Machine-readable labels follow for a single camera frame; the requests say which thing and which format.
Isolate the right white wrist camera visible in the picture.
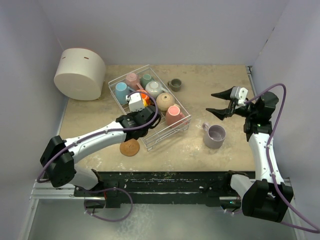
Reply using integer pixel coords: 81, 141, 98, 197
230, 86, 248, 107

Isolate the large white cylindrical container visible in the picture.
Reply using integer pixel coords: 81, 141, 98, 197
53, 47, 106, 101

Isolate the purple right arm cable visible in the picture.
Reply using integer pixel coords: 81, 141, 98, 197
219, 83, 320, 235

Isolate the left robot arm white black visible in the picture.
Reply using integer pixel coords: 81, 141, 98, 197
40, 105, 161, 196

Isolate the sage green cup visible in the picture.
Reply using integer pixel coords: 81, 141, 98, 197
140, 73, 154, 89

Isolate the orange cup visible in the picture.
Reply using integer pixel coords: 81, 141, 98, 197
137, 89, 151, 105

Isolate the aluminium frame rail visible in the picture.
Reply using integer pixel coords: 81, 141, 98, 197
246, 66, 306, 240

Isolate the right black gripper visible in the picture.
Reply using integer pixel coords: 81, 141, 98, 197
206, 86, 258, 121

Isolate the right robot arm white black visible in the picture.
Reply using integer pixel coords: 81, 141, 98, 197
207, 86, 294, 223

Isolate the pale grey white mug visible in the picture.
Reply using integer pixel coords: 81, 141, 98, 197
145, 80, 169, 100

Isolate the beige round mug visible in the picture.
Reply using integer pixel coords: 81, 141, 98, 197
156, 92, 175, 112

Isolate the light pink mug white inside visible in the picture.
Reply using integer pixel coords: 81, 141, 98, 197
125, 72, 144, 91

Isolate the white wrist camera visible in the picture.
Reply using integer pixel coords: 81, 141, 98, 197
126, 93, 145, 112
230, 86, 248, 107

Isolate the coral pink mug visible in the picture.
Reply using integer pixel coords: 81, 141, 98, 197
165, 105, 185, 128

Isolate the yellow cup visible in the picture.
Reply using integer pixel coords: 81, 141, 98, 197
142, 99, 149, 107

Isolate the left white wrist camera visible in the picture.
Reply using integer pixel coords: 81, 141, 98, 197
126, 93, 145, 112

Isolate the lilac mug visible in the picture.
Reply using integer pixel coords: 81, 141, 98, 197
202, 122, 226, 149

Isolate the light blue mug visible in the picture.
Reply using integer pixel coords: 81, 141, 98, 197
115, 82, 135, 105

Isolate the white wire dish rack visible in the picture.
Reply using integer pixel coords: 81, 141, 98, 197
107, 64, 193, 151

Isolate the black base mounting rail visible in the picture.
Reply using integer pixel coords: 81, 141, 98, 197
74, 171, 241, 210

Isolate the olive green small cup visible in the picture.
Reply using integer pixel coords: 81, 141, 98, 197
167, 78, 182, 92

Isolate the round woven cork coaster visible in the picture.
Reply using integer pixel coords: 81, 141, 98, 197
119, 139, 140, 157

